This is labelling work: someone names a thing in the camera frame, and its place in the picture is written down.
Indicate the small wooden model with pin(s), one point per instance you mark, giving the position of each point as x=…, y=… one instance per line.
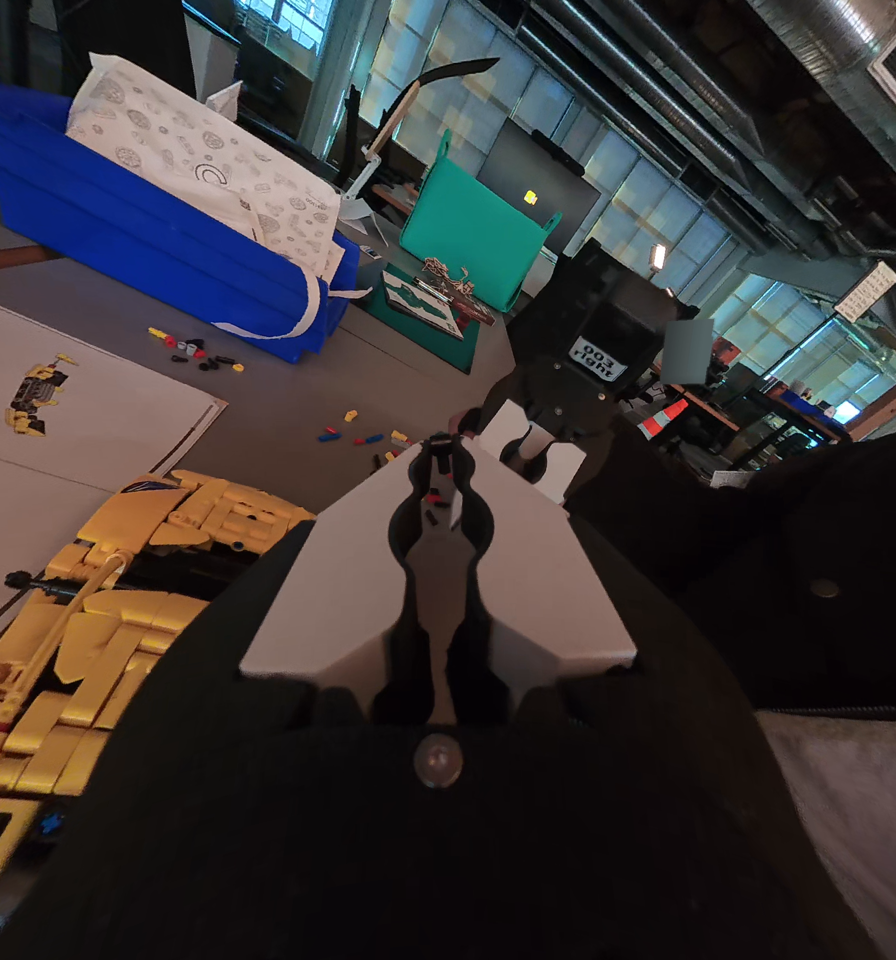
x=455, y=281

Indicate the white green puzzle board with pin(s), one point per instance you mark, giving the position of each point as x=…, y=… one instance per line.
x=418, y=304

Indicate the green cutting mat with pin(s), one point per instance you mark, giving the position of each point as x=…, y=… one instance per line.
x=433, y=349

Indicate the open instruction booklet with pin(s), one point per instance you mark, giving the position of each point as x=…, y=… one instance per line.
x=80, y=435

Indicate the white patterned paper bag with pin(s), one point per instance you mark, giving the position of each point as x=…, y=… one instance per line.
x=193, y=142

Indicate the yellow toy brick car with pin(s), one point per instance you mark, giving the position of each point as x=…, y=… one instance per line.
x=118, y=637

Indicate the blue plastic bin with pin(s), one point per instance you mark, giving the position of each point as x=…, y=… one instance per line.
x=118, y=217

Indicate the dark upright panel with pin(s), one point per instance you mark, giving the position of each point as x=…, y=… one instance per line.
x=133, y=37

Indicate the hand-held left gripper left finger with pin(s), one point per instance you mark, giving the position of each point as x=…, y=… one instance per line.
x=328, y=600

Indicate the scatter of small coloured pins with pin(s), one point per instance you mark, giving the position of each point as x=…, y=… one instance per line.
x=365, y=437

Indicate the hanging white sign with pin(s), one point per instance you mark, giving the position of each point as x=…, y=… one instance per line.
x=867, y=289

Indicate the person's fleece-lined jacket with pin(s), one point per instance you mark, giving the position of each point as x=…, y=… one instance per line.
x=792, y=562

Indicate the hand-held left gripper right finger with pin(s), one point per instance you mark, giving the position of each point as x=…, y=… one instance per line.
x=553, y=600

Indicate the paned window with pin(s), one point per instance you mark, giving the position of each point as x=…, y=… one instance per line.
x=290, y=19

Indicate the person's right hand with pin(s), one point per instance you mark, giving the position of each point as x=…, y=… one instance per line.
x=466, y=422

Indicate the dark wall monitor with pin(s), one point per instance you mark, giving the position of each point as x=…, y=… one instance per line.
x=530, y=172

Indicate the silver ventilation duct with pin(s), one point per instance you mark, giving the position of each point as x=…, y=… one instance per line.
x=830, y=45

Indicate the black ball pin piece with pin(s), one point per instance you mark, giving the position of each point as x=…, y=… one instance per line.
x=442, y=444

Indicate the orange traffic cone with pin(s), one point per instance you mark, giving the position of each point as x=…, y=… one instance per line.
x=665, y=418

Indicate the cluster of tiny coloured pieces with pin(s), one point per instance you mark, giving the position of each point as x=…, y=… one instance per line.
x=200, y=352

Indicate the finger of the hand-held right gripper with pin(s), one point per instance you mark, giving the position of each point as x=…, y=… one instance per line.
x=504, y=427
x=564, y=469

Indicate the teal plastic bin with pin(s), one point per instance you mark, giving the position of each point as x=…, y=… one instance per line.
x=470, y=232

